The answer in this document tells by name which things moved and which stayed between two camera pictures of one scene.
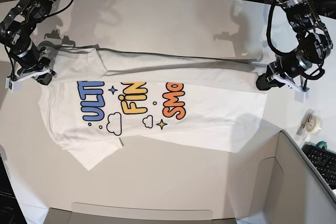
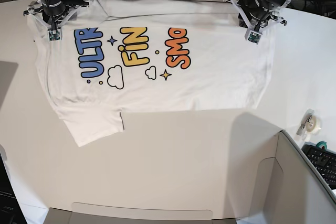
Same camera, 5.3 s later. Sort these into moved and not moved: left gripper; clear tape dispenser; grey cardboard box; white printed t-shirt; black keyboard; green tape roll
Moved: white printed t-shirt; left gripper
Not moved: black keyboard; clear tape dispenser; green tape roll; grey cardboard box
